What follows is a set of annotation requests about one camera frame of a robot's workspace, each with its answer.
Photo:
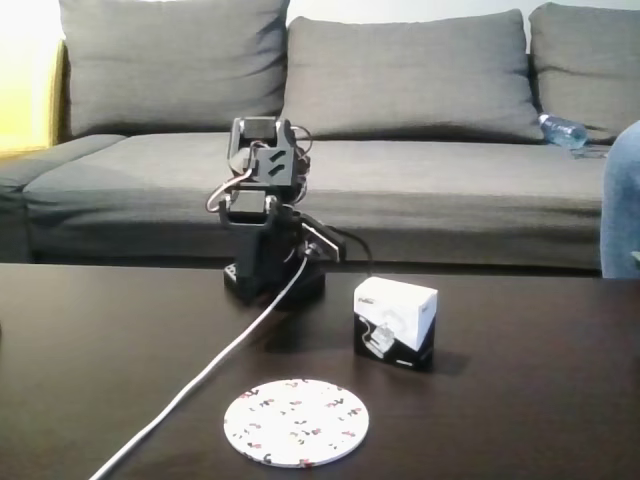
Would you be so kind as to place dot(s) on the person's leg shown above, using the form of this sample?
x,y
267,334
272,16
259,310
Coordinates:
x,y
622,210

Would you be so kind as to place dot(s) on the wide grey back cushion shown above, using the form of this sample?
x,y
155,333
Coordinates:
x,y
410,75

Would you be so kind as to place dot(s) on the dark flat booklet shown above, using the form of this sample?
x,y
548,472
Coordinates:
x,y
592,152

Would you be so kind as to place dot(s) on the clear plastic water bottle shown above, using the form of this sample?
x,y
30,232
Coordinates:
x,y
562,131

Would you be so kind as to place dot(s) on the black and white servo box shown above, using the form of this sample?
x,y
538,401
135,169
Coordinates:
x,y
395,325

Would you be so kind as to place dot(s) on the grey fabric sofa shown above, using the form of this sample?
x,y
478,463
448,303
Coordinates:
x,y
150,190

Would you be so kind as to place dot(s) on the black connector box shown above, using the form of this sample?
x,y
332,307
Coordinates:
x,y
325,240

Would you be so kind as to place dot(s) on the yellow wooden board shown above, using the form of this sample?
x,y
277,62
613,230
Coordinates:
x,y
59,95

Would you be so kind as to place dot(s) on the round white patterned coaster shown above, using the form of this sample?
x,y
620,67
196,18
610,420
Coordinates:
x,y
297,422

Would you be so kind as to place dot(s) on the large grey back cushion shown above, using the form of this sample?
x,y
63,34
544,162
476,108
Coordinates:
x,y
170,65

